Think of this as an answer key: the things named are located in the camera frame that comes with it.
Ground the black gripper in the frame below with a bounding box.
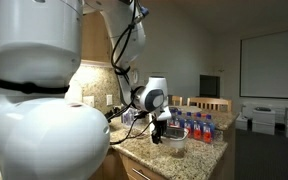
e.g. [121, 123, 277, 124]
[151, 118, 166, 144]

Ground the white rectangular container bowl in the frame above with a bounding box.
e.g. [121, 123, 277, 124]
[161, 127, 188, 149]

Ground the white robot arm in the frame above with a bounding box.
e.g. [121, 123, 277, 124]
[0, 0, 171, 180]

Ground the clear water bottle pack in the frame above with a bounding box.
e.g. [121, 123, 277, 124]
[121, 108, 138, 127]

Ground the red label bottle pack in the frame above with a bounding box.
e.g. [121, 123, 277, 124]
[168, 108, 215, 143]

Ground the wooden dining chair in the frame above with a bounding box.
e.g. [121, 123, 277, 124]
[178, 97, 232, 112]

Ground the black monitor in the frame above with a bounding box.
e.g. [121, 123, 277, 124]
[200, 75, 220, 98]

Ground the white projector screen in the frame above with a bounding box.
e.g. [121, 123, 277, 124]
[239, 31, 288, 99]

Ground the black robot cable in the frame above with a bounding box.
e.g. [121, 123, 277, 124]
[105, 0, 155, 146]

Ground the wall power outlet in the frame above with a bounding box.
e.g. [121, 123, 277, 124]
[82, 95, 113, 107]

